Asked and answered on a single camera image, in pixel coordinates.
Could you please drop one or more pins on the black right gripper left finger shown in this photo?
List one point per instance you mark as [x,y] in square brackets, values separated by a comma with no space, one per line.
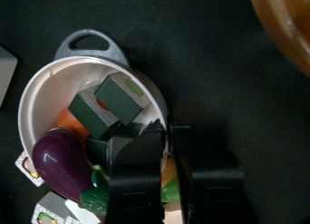
[136,179]

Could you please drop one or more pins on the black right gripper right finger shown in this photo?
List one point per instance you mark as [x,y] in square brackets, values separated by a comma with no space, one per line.
[213,188]

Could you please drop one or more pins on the yellow toy corn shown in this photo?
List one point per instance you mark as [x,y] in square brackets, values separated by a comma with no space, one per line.
[169,173]

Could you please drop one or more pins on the dark green speckled block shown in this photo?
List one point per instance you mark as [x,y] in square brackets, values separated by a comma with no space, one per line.
[119,102]
[90,117]
[98,150]

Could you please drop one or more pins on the purple toy eggplant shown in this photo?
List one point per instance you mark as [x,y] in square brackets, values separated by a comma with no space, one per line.
[60,164]

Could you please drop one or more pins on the small white picture box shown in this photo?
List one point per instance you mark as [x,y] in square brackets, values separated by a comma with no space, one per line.
[49,208]

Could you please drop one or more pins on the orange toy food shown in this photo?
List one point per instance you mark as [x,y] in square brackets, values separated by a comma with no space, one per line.
[70,123]

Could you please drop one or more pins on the small speckled picture card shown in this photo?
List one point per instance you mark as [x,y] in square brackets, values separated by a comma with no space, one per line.
[26,170]

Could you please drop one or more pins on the white rectangular block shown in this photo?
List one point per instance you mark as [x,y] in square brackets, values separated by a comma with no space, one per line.
[5,73]

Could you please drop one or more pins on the large plastic serving tray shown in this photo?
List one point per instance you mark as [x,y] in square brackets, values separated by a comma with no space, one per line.
[288,25]

